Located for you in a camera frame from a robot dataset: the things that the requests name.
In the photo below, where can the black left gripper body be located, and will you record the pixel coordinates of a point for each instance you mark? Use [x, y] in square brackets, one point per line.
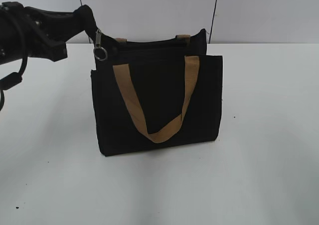
[14, 20]

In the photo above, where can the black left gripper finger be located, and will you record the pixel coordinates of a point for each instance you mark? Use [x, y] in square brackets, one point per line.
[65, 25]
[47, 48]

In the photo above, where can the silver zipper pull with ring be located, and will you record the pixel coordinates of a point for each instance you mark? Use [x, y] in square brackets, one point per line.
[100, 53]

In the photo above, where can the black canvas tote bag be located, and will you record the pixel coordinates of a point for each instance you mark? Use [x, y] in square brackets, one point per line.
[154, 95]

